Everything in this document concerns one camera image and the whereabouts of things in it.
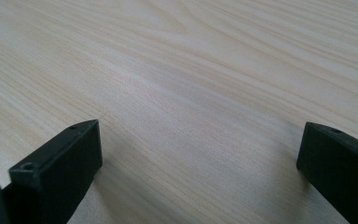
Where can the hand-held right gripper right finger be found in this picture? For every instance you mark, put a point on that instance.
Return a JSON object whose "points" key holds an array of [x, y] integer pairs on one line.
{"points": [[338, 168]]}

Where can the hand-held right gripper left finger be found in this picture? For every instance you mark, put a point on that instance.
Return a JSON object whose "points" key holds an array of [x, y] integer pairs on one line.
{"points": [[56, 174]]}

